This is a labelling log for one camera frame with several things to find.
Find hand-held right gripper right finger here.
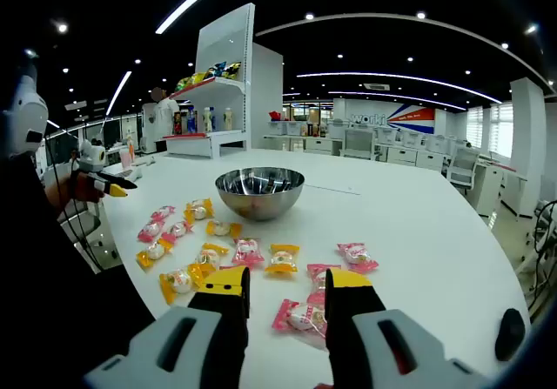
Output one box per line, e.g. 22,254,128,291
324,267,491,389

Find row of snack bags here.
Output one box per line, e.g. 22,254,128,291
173,61,243,93

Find person's black-clad torso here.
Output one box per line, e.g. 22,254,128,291
0,144,158,389

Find red blue wall graphic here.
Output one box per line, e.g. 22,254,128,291
347,101,438,136

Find white table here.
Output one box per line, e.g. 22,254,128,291
100,151,533,389

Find long ceiling light strip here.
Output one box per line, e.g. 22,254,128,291
155,0,245,35

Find window blinds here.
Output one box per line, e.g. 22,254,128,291
466,104,514,158

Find person's left hand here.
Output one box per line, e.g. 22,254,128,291
71,171,108,202

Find white mesh office chair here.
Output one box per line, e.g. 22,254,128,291
443,147,480,190
346,128,376,160

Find black oval object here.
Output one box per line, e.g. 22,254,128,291
494,308,527,363

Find row of white office desks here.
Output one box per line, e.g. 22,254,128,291
262,134,519,220

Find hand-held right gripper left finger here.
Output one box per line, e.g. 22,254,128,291
83,265,252,389

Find marshmallow packets group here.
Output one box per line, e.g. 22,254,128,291
135,197,379,351

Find white display shelf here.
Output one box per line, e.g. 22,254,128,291
163,2,285,160

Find steel bowl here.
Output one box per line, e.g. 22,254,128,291
214,166,305,223

